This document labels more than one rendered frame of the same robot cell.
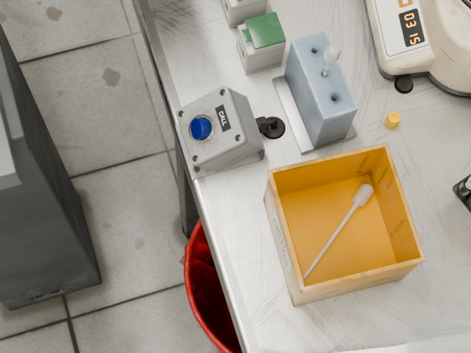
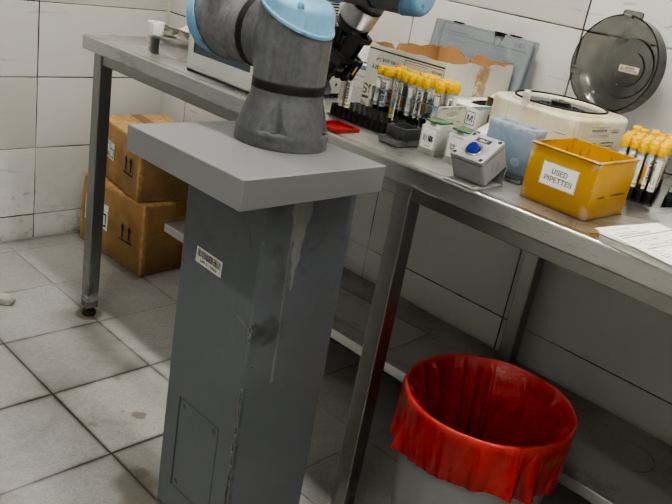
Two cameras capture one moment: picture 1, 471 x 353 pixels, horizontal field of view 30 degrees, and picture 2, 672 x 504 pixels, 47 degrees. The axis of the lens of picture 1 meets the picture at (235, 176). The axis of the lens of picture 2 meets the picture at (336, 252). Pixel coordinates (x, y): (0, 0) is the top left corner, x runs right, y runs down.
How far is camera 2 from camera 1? 1.26 m
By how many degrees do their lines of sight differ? 52
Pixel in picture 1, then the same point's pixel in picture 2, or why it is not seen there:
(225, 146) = (495, 148)
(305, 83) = (511, 130)
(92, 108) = not seen: hidden behind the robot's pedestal
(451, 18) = (554, 112)
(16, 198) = (319, 297)
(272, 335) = (586, 229)
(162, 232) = not seen: outside the picture
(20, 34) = (115, 431)
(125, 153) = not seen: hidden behind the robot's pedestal
